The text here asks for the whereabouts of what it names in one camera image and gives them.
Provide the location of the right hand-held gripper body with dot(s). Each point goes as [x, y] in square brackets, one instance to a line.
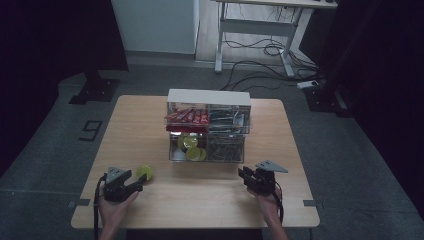
[265, 181]

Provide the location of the white small cup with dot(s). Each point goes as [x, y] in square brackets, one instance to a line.
[178, 155]

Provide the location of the white cabinet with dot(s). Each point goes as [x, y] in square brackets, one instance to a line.
[156, 26]

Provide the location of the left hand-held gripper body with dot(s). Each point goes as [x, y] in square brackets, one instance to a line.
[115, 191]

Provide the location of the black stand base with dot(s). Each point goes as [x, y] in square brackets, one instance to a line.
[328, 99]
[95, 90]

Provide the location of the pile of red packets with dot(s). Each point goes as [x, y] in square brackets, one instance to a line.
[188, 118]

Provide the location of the clear organizer with white top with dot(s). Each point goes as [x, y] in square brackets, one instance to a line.
[208, 96]

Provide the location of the white metal-frame desk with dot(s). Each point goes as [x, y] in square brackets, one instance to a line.
[256, 27]

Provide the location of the white power strip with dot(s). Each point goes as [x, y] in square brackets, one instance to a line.
[307, 84]

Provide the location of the grey tape piece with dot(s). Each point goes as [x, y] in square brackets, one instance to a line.
[80, 202]
[311, 203]

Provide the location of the person's left hand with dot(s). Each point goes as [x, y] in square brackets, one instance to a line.
[111, 213]

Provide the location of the person's right hand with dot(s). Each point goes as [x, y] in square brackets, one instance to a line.
[271, 208]

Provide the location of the pile of brown packets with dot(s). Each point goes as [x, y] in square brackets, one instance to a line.
[225, 150]

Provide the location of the pile of dark packets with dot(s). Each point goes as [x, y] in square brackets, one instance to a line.
[228, 120]

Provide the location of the dark curtain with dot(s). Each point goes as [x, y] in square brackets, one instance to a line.
[50, 40]
[386, 66]

